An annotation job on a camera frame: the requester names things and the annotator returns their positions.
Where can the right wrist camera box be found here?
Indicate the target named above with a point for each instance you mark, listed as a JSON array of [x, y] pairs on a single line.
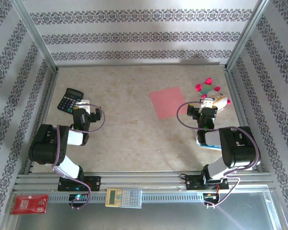
[[207, 103]]

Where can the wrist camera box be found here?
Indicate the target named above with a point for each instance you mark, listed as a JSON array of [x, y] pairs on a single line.
[[207, 103], [82, 103]]

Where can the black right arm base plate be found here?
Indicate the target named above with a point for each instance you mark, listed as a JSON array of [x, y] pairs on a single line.
[[193, 182]]

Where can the red packet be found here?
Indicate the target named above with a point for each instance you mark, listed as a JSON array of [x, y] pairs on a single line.
[[28, 204]]

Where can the small circuit board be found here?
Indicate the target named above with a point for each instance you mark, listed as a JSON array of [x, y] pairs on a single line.
[[78, 197], [210, 196]]

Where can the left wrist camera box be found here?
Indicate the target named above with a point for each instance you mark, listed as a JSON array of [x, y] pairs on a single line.
[[82, 103]]

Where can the black desk calculator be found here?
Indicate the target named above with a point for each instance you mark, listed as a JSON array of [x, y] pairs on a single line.
[[68, 99]]

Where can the beige scientific calculator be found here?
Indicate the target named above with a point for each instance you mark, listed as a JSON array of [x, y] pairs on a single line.
[[123, 197]]

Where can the pink cloth square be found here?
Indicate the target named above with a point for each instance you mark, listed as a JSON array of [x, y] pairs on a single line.
[[166, 103]]

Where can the aluminium side rail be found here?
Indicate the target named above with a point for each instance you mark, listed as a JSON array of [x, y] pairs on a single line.
[[41, 119], [242, 119]]

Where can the blue and white packet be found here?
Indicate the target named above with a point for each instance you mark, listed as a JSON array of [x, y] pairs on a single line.
[[206, 145]]

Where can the aluminium rear rail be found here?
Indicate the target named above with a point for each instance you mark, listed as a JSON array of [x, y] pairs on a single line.
[[139, 65]]

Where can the metal sheet tray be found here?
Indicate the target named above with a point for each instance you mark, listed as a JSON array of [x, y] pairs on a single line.
[[158, 218]]

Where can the aluminium frame post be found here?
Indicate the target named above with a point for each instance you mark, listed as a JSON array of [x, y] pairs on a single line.
[[36, 31], [249, 31]]

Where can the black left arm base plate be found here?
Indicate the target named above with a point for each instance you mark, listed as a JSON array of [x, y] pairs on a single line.
[[94, 183]]

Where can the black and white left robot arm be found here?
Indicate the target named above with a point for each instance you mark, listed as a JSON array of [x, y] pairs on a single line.
[[48, 143]]

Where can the white and pink plush toy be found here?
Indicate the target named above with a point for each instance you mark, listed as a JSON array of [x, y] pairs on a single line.
[[207, 88]]

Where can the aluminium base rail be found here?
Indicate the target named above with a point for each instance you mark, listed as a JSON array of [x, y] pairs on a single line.
[[146, 178]]

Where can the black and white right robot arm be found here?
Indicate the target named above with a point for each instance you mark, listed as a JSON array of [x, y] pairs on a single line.
[[240, 148]]

